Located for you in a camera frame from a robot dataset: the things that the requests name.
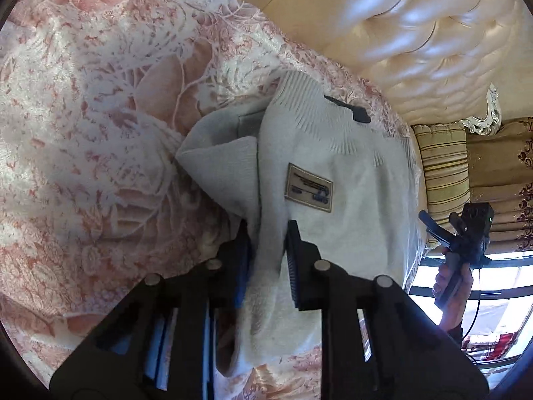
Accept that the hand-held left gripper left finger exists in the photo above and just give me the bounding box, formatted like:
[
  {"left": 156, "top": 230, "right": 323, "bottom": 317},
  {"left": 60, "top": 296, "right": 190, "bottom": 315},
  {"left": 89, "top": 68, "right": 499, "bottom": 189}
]
[{"left": 49, "top": 219, "right": 253, "bottom": 400}]

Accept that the brown embroidered curtain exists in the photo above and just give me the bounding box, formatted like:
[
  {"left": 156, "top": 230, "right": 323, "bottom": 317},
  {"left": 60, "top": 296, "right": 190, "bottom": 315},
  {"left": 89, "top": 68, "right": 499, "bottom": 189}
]
[{"left": 464, "top": 119, "right": 533, "bottom": 256}]

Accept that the person's right hand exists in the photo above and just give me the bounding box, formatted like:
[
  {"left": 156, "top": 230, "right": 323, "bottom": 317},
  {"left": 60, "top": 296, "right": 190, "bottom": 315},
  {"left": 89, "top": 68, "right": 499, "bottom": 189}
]
[{"left": 432, "top": 250, "right": 475, "bottom": 332}]

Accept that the pink floral blanket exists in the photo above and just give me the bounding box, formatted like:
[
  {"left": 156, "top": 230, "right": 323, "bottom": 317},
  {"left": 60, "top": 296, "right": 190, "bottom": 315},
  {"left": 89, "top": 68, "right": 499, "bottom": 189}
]
[{"left": 0, "top": 0, "right": 421, "bottom": 400}]

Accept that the window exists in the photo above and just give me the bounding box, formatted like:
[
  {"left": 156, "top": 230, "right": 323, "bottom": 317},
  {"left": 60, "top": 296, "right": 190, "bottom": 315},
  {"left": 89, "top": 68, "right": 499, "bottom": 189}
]
[{"left": 408, "top": 252, "right": 533, "bottom": 373}]

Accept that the grey knit sweater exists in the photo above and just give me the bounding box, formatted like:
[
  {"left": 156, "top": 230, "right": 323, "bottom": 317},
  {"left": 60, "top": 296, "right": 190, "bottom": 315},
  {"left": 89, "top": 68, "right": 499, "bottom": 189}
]
[{"left": 175, "top": 70, "right": 425, "bottom": 378}]

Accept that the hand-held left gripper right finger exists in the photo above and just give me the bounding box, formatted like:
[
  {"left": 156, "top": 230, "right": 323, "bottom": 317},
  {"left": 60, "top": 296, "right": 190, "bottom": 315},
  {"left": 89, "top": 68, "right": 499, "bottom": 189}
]
[{"left": 285, "top": 219, "right": 490, "bottom": 400}]

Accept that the cream tufted leather headboard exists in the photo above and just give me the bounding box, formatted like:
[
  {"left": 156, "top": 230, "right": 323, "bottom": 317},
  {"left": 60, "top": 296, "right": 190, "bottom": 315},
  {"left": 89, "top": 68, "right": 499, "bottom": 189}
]
[{"left": 158, "top": 0, "right": 526, "bottom": 142}]

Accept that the striped pillow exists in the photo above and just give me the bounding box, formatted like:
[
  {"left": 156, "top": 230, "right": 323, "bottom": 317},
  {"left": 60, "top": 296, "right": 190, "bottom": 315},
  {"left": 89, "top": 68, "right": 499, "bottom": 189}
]
[{"left": 411, "top": 123, "right": 473, "bottom": 255}]

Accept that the black cable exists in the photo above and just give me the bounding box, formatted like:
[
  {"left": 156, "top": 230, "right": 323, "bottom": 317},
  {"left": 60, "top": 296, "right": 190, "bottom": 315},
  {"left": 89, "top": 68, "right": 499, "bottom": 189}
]
[{"left": 461, "top": 289, "right": 484, "bottom": 367}]

